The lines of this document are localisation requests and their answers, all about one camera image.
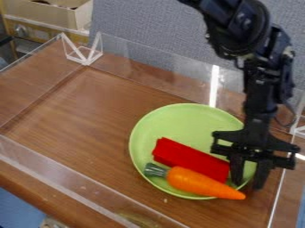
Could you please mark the red plastic block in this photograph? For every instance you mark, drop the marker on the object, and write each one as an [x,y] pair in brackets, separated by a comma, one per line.
[173,154]

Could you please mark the wooden shelf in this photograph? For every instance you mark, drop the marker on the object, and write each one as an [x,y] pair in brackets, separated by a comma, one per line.
[29,34]

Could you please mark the orange toy carrot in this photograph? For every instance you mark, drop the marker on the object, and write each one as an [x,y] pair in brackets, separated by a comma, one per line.
[192,182]

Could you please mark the green plastic plate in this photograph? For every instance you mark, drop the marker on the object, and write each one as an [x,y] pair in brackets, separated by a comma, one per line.
[185,123]

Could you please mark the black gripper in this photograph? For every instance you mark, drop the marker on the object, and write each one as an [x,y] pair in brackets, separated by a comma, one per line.
[254,144]

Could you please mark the cardboard box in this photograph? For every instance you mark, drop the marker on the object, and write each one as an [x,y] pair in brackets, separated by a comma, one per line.
[70,14]

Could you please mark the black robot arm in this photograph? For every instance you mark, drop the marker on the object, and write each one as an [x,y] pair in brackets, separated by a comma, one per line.
[244,37]

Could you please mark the clear acrylic tray wall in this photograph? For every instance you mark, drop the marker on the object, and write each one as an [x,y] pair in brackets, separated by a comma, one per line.
[69,104]

